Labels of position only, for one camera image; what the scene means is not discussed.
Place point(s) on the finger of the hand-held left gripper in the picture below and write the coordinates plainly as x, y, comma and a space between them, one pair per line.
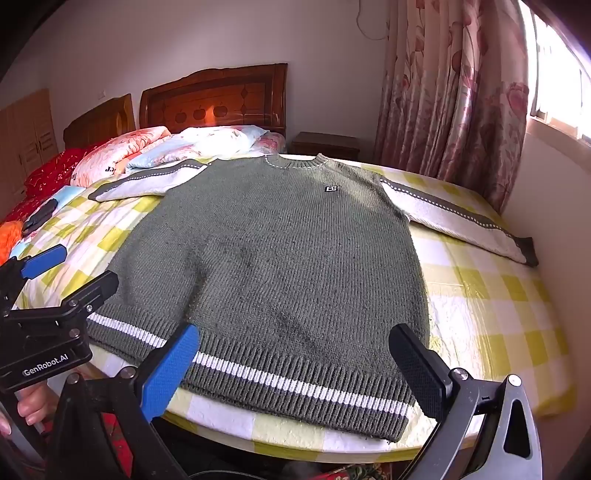
94, 290
41, 262

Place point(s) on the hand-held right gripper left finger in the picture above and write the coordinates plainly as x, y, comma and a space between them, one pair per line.
171, 369

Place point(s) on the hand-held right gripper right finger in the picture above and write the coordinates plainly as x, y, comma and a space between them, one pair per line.
420, 369

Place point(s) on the green knit sweater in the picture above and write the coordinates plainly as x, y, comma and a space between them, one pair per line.
277, 254

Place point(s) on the person's left hand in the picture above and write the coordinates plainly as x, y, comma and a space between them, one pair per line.
32, 406

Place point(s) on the orange cloth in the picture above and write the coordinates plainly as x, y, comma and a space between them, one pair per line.
9, 240

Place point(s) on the black object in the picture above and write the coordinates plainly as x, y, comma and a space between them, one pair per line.
39, 217

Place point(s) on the light blue cloth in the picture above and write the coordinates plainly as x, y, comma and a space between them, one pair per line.
69, 192

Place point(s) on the bed with checked sheet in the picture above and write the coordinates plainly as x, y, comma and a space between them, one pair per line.
485, 314

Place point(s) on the red blanket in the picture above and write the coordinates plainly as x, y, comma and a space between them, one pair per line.
51, 170

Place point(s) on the wooden wardrobe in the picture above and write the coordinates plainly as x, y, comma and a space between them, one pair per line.
27, 134

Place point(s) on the pink floral quilt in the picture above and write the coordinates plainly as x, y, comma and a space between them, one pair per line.
115, 152

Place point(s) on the small wooden headboard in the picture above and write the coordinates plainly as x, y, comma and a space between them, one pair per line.
99, 120

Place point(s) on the light blue floral quilt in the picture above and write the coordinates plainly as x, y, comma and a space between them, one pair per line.
207, 138

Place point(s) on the large wooden headboard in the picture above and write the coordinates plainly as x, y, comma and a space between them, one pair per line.
217, 97

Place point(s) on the pink pillow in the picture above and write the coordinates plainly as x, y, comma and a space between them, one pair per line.
273, 143

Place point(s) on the wooden nightstand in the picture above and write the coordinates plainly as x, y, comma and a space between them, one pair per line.
328, 145

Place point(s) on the floral curtain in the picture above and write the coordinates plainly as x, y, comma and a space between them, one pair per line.
443, 92

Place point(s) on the window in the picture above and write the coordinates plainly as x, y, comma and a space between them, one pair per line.
558, 69

